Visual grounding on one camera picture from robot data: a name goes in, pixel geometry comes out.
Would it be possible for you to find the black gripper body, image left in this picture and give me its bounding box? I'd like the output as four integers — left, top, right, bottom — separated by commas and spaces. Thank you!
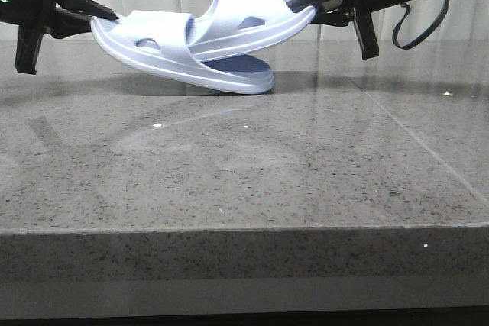
1, 0, 55, 75

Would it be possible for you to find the light blue slipper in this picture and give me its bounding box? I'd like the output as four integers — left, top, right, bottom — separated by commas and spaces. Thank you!
91, 11, 274, 95
186, 0, 317, 61

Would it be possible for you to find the black cable loop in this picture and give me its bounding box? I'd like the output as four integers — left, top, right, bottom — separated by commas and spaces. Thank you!
391, 0, 467, 50

